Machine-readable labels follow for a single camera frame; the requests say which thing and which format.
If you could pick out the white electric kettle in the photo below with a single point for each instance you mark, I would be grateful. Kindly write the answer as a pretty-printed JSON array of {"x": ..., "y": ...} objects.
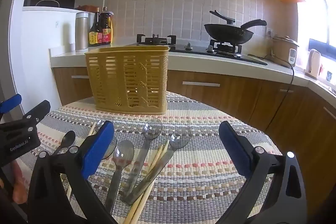
[{"x": 313, "y": 65}]

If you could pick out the white refrigerator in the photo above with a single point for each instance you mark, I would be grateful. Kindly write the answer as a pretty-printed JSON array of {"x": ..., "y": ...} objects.
[{"x": 44, "y": 29}]

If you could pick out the beige rice cooker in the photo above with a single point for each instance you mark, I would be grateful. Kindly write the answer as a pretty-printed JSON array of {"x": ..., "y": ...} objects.
[{"x": 284, "y": 52}]

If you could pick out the striped woven tablecloth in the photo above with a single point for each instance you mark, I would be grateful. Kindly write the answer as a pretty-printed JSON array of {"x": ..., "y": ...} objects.
[{"x": 199, "y": 182}]

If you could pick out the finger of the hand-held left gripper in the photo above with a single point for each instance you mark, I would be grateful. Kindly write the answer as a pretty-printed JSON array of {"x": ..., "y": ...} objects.
[
  {"x": 10, "y": 103},
  {"x": 36, "y": 111}
]

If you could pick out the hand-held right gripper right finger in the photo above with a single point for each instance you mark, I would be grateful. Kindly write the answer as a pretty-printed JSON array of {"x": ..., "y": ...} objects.
[{"x": 236, "y": 150}]

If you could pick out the white wall socket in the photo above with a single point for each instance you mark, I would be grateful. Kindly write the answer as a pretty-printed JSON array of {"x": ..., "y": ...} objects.
[{"x": 269, "y": 32}]

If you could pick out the wooden chopstick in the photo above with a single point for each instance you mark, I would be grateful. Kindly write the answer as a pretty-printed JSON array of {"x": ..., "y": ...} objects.
[
  {"x": 157, "y": 161},
  {"x": 163, "y": 153}
]

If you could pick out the slim dark sauce bottle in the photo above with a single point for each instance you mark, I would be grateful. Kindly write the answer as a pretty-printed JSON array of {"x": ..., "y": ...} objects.
[{"x": 93, "y": 35}]

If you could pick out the black gas stove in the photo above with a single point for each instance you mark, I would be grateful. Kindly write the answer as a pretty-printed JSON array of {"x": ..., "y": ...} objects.
[{"x": 194, "y": 50}]

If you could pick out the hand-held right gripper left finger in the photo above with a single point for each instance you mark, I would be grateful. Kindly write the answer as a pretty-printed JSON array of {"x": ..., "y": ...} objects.
[{"x": 98, "y": 150}]

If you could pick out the wooden kitchen counter cabinets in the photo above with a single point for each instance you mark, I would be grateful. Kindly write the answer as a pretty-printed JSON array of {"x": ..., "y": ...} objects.
[{"x": 236, "y": 98}]

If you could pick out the yellow plastic utensil basket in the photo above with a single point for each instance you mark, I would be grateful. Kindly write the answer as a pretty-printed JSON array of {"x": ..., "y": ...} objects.
[{"x": 126, "y": 79}]

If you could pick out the person's left hand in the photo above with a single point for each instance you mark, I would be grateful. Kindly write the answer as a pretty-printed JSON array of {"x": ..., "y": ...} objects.
[{"x": 20, "y": 184}]

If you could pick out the dark framed window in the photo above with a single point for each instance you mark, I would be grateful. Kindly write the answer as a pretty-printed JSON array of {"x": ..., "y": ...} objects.
[{"x": 319, "y": 3}]

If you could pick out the clear grey plastic spoon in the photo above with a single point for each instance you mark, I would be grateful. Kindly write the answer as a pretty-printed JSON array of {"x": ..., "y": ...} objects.
[
  {"x": 178, "y": 138},
  {"x": 151, "y": 129},
  {"x": 112, "y": 149},
  {"x": 122, "y": 154}
]

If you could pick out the black spatula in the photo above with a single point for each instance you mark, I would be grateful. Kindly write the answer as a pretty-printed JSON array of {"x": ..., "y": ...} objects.
[{"x": 223, "y": 17}]

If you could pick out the black wok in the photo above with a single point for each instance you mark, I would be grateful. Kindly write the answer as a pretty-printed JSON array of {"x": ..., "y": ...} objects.
[{"x": 228, "y": 33}]

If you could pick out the silver metal canister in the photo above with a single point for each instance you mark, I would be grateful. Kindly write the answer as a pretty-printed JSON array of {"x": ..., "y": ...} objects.
[{"x": 82, "y": 32}]

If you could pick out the black spoon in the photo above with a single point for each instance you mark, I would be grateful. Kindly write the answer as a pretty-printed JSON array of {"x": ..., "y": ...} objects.
[{"x": 67, "y": 139}]

